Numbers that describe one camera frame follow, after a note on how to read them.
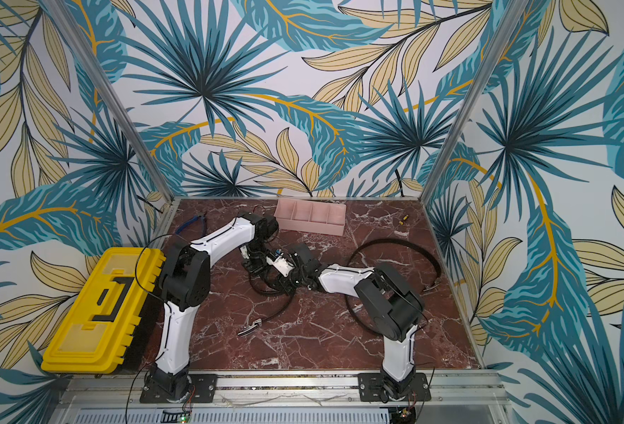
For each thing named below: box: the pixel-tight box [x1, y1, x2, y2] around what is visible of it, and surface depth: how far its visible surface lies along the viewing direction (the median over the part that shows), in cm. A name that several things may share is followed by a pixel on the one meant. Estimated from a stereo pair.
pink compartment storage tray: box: [273, 197, 347, 236], surface depth 116 cm
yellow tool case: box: [40, 248, 167, 375], surface depth 71 cm
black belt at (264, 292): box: [248, 271, 293, 296], surface depth 94 cm
